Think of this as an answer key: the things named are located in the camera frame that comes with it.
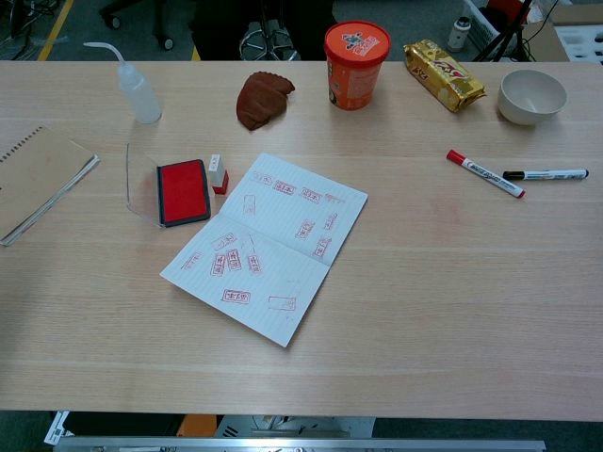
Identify small white red stamp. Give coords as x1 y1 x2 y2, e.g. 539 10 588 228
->
207 153 231 196

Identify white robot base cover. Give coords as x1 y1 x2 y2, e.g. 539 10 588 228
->
215 413 376 438

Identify kraft spiral notebook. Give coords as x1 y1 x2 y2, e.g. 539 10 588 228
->
0 124 102 248

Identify white stamped paper sheet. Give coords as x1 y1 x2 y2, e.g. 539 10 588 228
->
159 152 369 348

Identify red ink pad clear lid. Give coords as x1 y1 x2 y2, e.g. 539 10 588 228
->
125 142 212 230

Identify brown folded cloth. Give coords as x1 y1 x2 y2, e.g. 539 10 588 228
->
236 71 297 131

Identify orange instant noodle cup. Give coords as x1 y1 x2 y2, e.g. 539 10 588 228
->
323 20 393 112

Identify chrome stool base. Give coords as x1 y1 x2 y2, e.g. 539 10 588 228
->
238 18 301 62

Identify red whiteboard marker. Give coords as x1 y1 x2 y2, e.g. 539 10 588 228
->
446 149 527 200

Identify clear squeeze wash bottle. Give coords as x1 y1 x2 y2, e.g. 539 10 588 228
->
83 41 164 125

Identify gold snack packet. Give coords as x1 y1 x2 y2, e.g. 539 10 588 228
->
402 39 488 114

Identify orange box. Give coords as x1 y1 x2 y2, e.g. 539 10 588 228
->
176 413 222 437

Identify black office chair base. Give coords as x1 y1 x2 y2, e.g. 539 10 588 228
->
98 0 176 51

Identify small white cylinder device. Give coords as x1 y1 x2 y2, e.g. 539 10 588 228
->
447 16 472 53

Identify black whiteboard marker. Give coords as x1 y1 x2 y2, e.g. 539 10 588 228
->
501 169 590 182

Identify white bowl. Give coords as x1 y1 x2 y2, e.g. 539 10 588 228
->
497 69 568 126

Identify white plastic crate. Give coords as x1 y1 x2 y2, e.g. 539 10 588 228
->
464 0 501 48

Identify black tripod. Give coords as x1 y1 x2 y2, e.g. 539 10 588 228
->
473 0 538 62

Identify white printed sheet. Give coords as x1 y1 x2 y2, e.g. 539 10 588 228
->
44 411 72 446

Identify cardboard box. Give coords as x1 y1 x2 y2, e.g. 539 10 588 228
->
548 4 603 62

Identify aluminium profile rail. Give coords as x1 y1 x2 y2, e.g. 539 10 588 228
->
53 435 546 452

